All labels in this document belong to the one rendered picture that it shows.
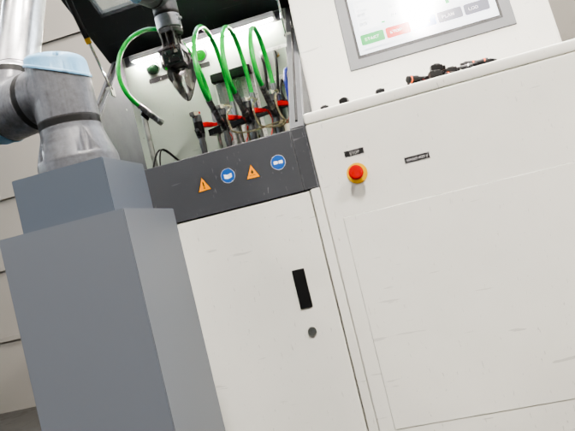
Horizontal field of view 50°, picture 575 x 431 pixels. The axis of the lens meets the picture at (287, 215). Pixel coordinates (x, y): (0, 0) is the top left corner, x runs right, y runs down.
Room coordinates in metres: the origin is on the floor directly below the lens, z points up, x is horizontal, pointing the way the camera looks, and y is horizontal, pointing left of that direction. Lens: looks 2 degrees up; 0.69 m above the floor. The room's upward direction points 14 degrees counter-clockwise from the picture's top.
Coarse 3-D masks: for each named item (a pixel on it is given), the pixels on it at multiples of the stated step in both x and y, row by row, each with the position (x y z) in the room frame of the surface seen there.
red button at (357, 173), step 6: (348, 168) 1.54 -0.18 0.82; (354, 168) 1.50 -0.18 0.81; (360, 168) 1.51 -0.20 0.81; (366, 168) 1.54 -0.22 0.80; (348, 174) 1.54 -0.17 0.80; (354, 174) 1.51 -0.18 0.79; (360, 174) 1.50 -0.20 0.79; (366, 174) 1.54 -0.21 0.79; (354, 180) 1.54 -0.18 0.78; (360, 180) 1.54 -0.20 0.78
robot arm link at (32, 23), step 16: (16, 0) 1.28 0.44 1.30; (32, 0) 1.29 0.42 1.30; (0, 16) 1.29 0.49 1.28; (16, 16) 1.26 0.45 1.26; (32, 16) 1.28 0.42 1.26; (0, 32) 1.26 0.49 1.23; (16, 32) 1.25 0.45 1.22; (32, 32) 1.27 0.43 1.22; (0, 48) 1.24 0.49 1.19; (16, 48) 1.24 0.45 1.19; (32, 48) 1.26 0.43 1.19; (0, 64) 1.21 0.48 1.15; (16, 64) 1.21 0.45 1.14; (0, 80) 1.19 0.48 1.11; (0, 96) 1.17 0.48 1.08; (0, 112) 1.17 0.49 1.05; (0, 128) 1.20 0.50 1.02; (16, 128) 1.19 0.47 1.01; (32, 128) 1.19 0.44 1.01; (0, 144) 1.25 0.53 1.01
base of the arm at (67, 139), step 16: (48, 128) 1.13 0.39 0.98; (64, 128) 1.12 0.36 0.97; (80, 128) 1.13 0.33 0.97; (96, 128) 1.15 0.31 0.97; (48, 144) 1.12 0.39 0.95; (64, 144) 1.11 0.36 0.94; (80, 144) 1.12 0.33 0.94; (96, 144) 1.13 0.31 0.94; (112, 144) 1.18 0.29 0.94; (48, 160) 1.11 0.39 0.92; (64, 160) 1.10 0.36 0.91; (80, 160) 1.11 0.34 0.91
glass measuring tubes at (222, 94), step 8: (248, 64) 2.09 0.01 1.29; (232, 72) 2.10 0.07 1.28; (240, 72) 2.10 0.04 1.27; (216, 80) 2.12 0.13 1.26; (240, 80) 2.13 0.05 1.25; (216, 88) 2.13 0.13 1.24; (224, 88) 2.14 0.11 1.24; (240, 88) 2.11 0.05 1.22; (256, 88) 2.12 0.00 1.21; (216, 96) 2.15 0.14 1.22; (224, 96) 2.14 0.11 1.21; (240, 96) 2.11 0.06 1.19; (248, 96) 2.13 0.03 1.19; (256, 96) 2.12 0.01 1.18; (240, 112) 2.13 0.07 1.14; (240, 128) 2.12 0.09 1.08; (248, 128) 2.11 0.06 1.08; (264, 128) 2.12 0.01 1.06; (248, 136) 2.12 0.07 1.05; (264, 136) 2.12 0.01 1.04; (232, 144) 2.12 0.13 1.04
